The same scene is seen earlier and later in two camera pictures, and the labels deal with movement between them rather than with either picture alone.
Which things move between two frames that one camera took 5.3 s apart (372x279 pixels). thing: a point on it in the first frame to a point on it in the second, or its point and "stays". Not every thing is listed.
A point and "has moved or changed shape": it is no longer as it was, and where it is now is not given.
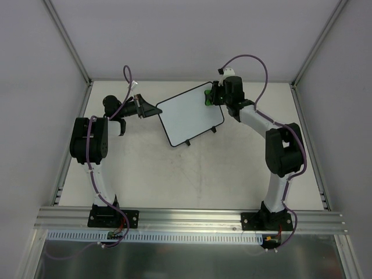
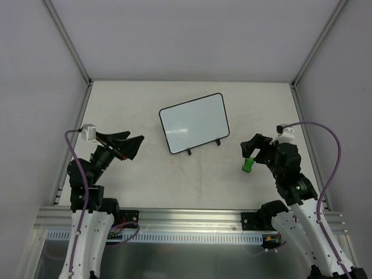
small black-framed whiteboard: x=185 y=115 has moved or changed shape
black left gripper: x=139 y=106 to x=113 y=149
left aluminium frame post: x=68 y=41 stays
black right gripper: x=215 y=94 to x=264 y=152
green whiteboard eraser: x=208 y=97 to x=248 y=164
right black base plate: x=273 y=221 stays
